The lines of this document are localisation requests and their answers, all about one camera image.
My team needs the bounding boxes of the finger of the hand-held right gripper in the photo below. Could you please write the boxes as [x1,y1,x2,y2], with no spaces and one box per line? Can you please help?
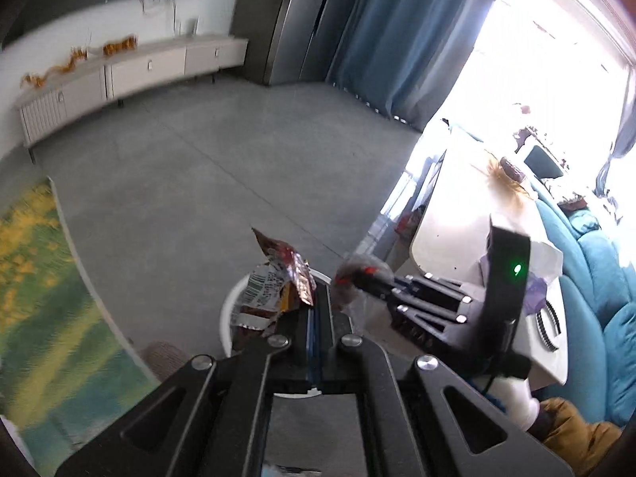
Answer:
[348,268,474,305]
[390,302,470,351]

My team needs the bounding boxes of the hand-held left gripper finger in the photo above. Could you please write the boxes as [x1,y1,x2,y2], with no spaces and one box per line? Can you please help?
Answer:
[54,305,321,477]
[318,283,574,477]

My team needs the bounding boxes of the clear plastic wrapper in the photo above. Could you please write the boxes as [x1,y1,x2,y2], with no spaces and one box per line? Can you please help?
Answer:
[334,252,399,336]

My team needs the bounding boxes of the brown snack wrapper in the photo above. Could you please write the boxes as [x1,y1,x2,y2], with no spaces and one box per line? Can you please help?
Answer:
[231,227,317,339]

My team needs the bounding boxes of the white round trash bin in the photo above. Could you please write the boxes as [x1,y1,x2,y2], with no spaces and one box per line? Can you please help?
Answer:
[220,269,339,399]

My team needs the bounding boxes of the white coffee table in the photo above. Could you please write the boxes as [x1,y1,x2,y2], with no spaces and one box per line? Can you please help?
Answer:
[409,124,570,389]

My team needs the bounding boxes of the teal sofa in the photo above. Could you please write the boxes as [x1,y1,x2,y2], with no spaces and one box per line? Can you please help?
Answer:
[531,179,636,429]

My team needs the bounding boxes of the brown fluffy item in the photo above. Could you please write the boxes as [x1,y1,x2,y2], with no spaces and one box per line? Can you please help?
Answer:
[483,155,538,210]

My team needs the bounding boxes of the black boxy object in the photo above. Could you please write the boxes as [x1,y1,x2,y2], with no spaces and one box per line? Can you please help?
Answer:
[523,145,566,180]

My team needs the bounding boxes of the brown round stool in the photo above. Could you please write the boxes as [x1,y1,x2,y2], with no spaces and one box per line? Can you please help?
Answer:
[141,340,196,384]

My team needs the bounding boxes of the person's mustard trouser leg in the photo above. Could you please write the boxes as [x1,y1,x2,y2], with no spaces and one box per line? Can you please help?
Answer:
[537,396,624,477]

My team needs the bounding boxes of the blue curtain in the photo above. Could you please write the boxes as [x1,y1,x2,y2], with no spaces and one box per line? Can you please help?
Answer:
[325,0,508,133]

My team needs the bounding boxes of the green yellow patterned rug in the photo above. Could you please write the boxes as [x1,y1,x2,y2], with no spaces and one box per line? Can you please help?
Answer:
[0,176,161,477]

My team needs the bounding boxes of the dark grey refrigerator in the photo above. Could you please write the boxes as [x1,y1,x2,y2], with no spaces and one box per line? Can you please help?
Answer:
[233,0,369,86]

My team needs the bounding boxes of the long white TV cabinet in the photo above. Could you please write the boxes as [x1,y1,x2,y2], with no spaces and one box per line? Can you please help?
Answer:
[14,35,249,164]

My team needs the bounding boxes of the golden tiger ornament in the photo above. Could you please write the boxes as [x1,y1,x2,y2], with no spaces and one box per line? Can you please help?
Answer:
[102,35,139,56]

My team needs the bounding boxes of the golden dragon ornament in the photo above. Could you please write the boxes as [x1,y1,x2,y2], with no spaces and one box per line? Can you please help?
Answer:
[22,46,101,89]

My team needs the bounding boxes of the hanging television cables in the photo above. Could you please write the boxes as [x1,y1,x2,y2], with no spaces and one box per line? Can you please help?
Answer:
[139,0,180,31]

